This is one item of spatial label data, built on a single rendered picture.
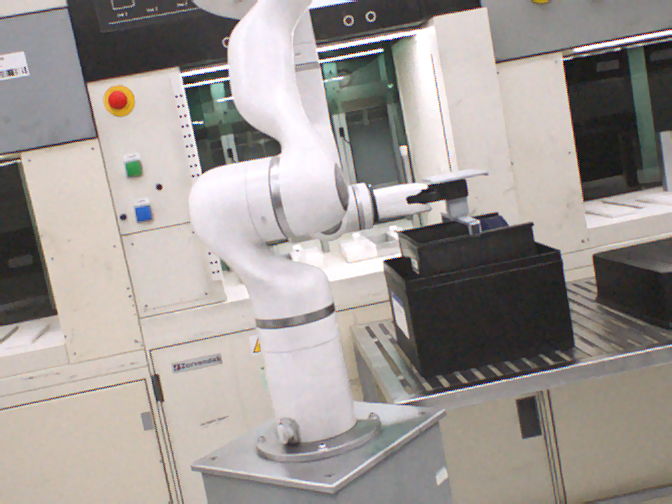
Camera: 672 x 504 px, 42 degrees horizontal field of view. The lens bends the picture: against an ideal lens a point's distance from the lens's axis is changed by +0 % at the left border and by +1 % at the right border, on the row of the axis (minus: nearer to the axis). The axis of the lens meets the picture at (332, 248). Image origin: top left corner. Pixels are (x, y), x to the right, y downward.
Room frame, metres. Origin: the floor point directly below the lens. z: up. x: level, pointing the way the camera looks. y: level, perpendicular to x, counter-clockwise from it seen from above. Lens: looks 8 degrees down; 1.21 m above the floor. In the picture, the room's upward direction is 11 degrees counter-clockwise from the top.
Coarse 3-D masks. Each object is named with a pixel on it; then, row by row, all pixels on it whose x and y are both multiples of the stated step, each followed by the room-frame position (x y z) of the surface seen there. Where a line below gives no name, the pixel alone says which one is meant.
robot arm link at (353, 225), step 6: (348, 186) 1.59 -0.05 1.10; (348, 192) 1.57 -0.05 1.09; (354, 198) 1.56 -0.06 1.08; (354, 204) 1.55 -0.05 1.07; (348, 210) 1.55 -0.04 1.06; (354, 210) 1.55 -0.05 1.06; (348, 216) 1.55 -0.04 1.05; (354, 216) 1.55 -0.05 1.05; (348, 222) 1.55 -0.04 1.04; (354, 222) 1.56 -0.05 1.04; (348, 228) 1.56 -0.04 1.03; (354, 228) 1.57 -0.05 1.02; (294, 240) 1.56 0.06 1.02; (300, 240) 1.57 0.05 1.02; (306, 240) 1.57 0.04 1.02
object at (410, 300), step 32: (544, 256) 1.48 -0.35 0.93; (416, 288) 1.46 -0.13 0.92; (448, 288) 1.46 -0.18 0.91; (480, 288) 1.47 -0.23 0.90; (512, 288) 1.47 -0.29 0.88; (544, 288) 1.48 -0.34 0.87; (416, 320) 1.46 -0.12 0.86; (448, 320) 1.46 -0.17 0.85; (480, 320) 1.47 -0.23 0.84; (512, 320) 1.47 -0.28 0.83; (544, 320) 1.47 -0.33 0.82; (416, 352) 1.47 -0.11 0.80; (448, 352) 1.46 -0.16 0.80; (480, 352) 1.47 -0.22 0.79; (512, 352) 1.47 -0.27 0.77; (544, 352) 1.47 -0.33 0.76
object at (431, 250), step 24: (456, 216) 1.59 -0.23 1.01; (480, 216) 1.71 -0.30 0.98; (408, 240) 1.58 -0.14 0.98; (432, 240) 1.70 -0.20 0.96; (456, 240) 1.49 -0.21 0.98; (480, 240) 1.50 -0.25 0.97; (504, 240) 1.50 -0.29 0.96; (528, 240) 1.51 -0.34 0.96; (408, 264) 1.63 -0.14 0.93; (432, 264) 1.49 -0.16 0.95; (456, 264) 1.50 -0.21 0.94; (480, 264) 1.50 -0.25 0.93
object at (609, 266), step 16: (656, 240) 1.77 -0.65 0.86; (592, 256) 1.75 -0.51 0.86; (608, 256) 1.70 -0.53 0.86; (624, 256) 1.68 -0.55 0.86; (640, 256) 1.65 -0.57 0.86; (656, 256) 1.62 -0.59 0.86; (608, 272) 1.69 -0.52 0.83; (624, 272) 1.62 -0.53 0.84; (640, 272) 1.56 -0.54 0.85; (656, 272) 1.50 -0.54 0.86; (608, 288) 1.70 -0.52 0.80; (624, 288) 1.63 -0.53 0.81; (640, 288) 1.57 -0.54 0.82; (656, 288) 1.51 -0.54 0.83; (608, 304) 1.70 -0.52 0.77; (624, 304) 1.64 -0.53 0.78; (640, 304) 1.58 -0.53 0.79; (656, 304) 1.52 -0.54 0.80; (656, 320) 1.52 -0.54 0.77
